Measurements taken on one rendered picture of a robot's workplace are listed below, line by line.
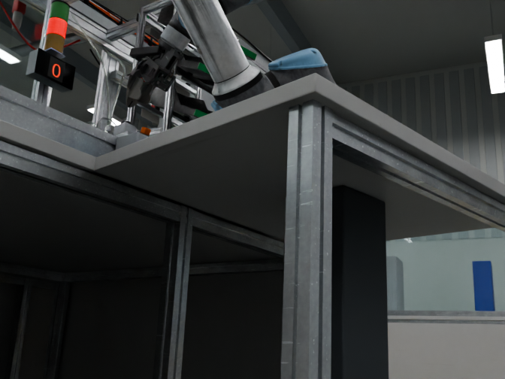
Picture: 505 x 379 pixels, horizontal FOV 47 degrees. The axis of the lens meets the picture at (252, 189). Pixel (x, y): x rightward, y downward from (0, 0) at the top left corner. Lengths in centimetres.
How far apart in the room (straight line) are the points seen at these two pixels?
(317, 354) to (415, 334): 446
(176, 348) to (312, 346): 68
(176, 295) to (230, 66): 54
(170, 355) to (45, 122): 58
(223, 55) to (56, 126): 38
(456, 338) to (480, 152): 560
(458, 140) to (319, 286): 968
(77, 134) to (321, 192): 67
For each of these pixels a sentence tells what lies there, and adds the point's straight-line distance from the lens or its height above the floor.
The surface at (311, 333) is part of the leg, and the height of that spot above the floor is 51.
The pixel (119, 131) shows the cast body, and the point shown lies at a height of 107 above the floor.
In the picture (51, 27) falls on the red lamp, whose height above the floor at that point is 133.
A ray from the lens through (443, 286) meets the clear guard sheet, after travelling 523.
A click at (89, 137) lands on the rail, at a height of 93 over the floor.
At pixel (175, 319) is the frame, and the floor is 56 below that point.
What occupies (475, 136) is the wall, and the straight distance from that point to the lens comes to 1040.
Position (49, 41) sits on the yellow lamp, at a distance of 172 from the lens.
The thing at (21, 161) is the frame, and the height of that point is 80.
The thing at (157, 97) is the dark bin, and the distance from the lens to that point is 200.
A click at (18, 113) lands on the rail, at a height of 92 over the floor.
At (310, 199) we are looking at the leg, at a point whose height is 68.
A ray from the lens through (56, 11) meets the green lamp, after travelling 176.
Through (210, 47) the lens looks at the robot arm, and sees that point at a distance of 122.
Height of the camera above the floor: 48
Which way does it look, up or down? 16 degrees up
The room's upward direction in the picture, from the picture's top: 3 degrees clockwise
